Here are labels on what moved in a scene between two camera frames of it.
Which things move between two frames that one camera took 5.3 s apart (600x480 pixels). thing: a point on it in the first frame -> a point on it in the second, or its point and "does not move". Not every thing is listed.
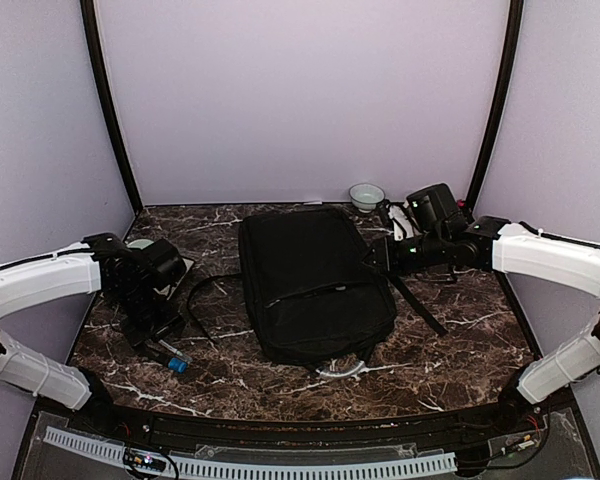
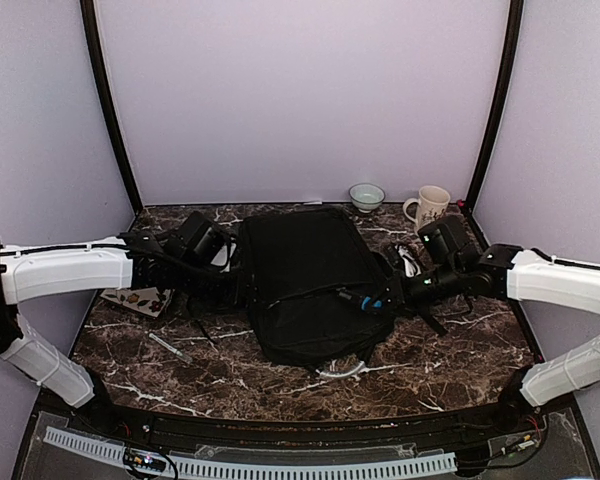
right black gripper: (385, 259) -> (396, 290)
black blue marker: (178, 364) -> (366, 302)
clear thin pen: (175, 351) does not move
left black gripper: (171, 321) -> (233, 299)
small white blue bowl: (365, 196) does not move
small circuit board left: (141, 459) does not move
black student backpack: (316, 293) does not move
